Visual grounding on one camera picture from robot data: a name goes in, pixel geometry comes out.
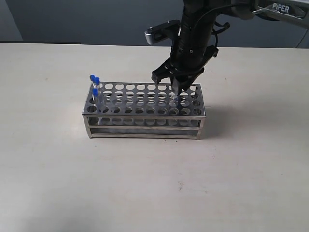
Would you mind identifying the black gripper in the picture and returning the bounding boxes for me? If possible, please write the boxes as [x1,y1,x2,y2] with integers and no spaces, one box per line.
[151,0,219,95]

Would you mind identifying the stainless steel test tube rack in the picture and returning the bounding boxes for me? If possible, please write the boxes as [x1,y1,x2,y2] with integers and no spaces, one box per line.
[82,82,206,139]

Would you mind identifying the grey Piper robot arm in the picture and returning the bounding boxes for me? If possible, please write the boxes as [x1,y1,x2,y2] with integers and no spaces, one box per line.
[145,0,309,95]

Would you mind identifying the blue-capped tube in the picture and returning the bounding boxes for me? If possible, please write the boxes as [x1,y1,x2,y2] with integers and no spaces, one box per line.
[95,77,102,104]
[89,74,97,89]
[169,92,179,107]
[92,88,100,112]

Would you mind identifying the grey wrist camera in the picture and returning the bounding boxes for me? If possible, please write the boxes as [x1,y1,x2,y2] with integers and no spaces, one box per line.
[144,20,180,45]

